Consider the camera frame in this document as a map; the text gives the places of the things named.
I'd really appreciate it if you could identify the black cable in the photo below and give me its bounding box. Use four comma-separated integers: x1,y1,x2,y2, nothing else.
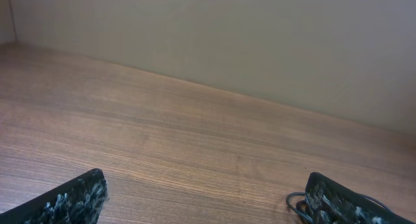
285,192,393,224

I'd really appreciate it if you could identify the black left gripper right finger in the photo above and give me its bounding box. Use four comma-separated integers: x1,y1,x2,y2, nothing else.
305,172,413,224

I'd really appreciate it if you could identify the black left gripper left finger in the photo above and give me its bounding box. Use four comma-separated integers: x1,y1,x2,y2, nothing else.
1,168,108,224

